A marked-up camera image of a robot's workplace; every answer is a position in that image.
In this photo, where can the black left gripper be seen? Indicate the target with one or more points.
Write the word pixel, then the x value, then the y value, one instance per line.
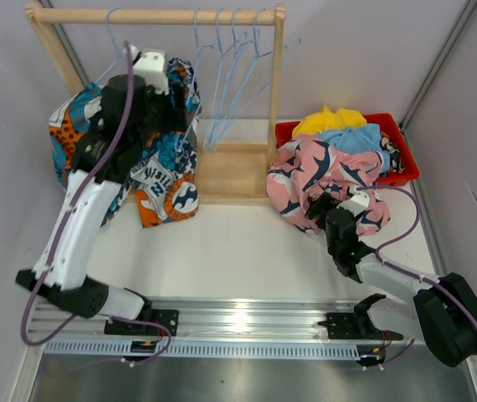
pixel 174 116

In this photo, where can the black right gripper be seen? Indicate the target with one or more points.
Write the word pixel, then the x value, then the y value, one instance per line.
pixel 324 203

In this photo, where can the pink white patterned shorts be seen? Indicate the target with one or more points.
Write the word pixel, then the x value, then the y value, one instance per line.
pixel 306 167

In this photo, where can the blue orange patchwork shorts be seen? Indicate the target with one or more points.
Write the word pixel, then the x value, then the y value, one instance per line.
pixel 163 180

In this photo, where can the light blue shorts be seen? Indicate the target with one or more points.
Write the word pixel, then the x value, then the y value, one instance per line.
pixel 355 140

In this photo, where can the yellow shorts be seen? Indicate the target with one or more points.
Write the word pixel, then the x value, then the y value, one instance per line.
pixel 325 119

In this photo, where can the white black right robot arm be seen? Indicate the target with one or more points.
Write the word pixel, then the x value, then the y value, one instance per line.
pixel 440 311

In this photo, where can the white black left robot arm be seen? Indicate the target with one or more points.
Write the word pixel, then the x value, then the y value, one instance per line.
pixel 129 113

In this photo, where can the wooden clothes rack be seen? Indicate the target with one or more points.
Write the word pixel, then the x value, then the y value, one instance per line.
pixel 235 173

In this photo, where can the red plastic bin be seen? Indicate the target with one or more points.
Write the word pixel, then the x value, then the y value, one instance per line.
pixel 283 132

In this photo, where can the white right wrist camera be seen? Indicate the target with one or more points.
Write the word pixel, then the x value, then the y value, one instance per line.
pixel 357 202

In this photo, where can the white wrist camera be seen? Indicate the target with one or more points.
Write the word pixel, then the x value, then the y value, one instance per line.
pixel 151 65
pixel 357 202

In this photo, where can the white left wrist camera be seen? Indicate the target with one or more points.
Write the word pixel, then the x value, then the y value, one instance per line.
pixel 151 65

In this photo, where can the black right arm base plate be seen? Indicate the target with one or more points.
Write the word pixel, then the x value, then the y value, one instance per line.
pixel 356 325

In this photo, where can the slotted cable duct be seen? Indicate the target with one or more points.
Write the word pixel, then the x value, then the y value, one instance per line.
pixel 206 349

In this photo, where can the aluminium mounting rail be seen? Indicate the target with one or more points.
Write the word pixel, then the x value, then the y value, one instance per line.
pixel 234 320

